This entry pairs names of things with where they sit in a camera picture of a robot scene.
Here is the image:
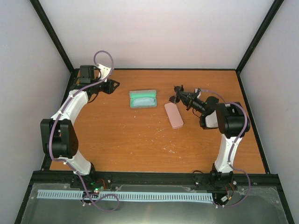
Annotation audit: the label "black frame glasses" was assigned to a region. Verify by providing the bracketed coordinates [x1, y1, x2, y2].
[169, 85, 184, 104]

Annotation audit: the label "grey glasses case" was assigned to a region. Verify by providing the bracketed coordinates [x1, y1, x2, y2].
[129, 90, 157, 109]

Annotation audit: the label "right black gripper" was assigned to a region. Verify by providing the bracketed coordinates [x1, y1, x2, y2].
[177, 91, 206, 115]

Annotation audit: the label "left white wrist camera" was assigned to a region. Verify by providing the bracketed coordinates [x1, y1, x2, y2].
[96, 64, 112, 82]

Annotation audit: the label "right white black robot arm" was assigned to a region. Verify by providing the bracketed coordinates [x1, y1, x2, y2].
[175, 89, 250, 189]

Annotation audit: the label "blue cleaning cloth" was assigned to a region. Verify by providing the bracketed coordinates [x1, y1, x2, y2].
[133, 98, 156, 106]

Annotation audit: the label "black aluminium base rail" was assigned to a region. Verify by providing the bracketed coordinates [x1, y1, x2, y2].
[30, 170, 280, 190]

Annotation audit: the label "purple cable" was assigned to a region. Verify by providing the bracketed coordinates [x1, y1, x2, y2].
[200, 89, 252, 209]
[48, 50, 120, 212]

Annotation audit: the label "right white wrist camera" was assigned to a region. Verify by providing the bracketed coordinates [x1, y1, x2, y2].
[194, 88, 201, 98]

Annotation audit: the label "black cage frame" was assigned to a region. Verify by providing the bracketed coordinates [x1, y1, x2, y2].
[15, 0, 294, 224]

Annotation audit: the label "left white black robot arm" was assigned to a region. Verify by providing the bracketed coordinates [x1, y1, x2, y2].
[40, 64, 120, 188]

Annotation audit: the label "blue slotted cable duct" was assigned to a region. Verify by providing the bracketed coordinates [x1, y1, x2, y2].
[36, 189, 213, 203]

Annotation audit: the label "pink glasses case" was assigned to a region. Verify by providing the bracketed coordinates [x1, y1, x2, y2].
[164, 103, 184, 129]

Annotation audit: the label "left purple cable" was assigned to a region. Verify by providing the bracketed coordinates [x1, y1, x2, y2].
[48, 50, 120, 212]

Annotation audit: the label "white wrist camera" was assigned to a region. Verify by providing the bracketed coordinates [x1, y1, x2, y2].
[96, 64, 112, 82]
[194, 88, 201, 98]

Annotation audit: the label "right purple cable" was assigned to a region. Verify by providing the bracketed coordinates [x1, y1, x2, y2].
[200, 89, 252, 209]

